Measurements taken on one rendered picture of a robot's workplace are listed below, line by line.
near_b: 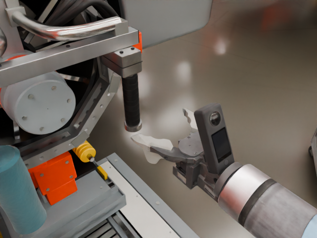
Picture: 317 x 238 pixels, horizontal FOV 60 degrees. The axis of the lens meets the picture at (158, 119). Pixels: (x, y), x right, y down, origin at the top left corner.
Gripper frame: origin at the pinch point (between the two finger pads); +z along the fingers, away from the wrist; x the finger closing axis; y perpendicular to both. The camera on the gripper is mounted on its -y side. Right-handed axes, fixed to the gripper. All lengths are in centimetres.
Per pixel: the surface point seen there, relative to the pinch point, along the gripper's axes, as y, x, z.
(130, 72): -8.0, -1.0, 7.9
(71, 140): 21.6, -9.9, 30.0
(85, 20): -9.8, 5.1, 38.6
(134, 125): 6.4, -0.9, 7.9
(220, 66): 82, 162, 105
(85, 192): 60, -7, 40
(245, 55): 82, 200, 104
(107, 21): -18.2, -3.0, 11.6
